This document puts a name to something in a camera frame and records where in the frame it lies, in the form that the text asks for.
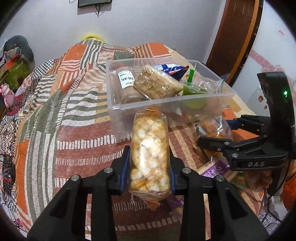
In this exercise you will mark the brown wooden door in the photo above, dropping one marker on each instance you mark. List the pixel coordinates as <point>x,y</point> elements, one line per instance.
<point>233,34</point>

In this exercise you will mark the white sliding door pink hearts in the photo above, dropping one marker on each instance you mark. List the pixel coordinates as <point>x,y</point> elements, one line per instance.
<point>272,46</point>

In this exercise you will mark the brown packet with white label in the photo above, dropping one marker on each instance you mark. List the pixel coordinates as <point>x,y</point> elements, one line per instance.
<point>126,80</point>

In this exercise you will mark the wooden wardrobe frame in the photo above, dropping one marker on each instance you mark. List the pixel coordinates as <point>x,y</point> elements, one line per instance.
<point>257,23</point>

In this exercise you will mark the blue and white snack bag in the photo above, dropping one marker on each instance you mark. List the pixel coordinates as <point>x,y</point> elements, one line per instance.
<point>170,69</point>

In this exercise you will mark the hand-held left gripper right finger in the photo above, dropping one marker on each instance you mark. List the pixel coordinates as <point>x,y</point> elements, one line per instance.
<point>178,173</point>

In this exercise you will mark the person's right forearm orange sleeve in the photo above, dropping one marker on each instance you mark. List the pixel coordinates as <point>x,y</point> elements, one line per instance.
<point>290,190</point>

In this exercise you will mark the patchwork blanket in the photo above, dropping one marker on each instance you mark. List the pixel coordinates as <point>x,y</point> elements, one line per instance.
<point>69,115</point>

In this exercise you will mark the clear bag of brown fritters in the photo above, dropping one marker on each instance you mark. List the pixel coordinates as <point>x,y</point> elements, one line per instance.
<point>212,129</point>

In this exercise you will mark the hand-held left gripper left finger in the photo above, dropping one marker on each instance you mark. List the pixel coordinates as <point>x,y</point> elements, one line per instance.
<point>126,166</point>

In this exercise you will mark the beige grain cracker packet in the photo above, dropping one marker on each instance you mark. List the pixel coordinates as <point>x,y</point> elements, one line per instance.
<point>155,83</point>

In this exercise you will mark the person's right hand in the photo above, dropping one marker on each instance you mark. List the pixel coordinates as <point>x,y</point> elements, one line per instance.
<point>256,180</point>

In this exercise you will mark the clear plastic storage container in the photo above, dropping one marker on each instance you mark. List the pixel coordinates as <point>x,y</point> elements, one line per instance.
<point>115,99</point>

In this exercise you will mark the clear bread bag green edge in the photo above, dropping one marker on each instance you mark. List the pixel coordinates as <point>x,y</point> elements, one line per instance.
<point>208,84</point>

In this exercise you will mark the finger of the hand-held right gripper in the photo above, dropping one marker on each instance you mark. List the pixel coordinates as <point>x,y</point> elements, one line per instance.
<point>249,124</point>
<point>222,144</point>

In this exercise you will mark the red white door sticker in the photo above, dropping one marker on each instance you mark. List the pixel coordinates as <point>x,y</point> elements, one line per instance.
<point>282,31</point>

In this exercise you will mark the yellow green snack packet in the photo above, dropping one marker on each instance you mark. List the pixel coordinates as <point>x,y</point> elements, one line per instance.
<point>239,180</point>

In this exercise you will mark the pink plush toy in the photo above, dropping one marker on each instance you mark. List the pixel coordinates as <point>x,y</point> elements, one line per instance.
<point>8,95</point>

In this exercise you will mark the purple label cracker packet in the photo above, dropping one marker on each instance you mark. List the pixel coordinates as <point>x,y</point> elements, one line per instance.
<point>215,170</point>

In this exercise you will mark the green cardboard box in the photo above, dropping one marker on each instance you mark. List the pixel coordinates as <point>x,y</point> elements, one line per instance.
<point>16,74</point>

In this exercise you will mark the small black wall monitor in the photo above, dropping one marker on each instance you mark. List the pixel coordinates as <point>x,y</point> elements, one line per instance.
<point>92,2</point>

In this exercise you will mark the yellow cushion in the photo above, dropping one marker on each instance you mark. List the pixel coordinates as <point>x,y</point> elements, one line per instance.
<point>92,36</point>

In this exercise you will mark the clear bag of pale puffs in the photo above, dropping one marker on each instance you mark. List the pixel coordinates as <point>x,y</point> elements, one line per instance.
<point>149,150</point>

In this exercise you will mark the pile of bags and boxes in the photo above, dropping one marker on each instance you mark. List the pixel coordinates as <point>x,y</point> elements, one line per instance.
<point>9,55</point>

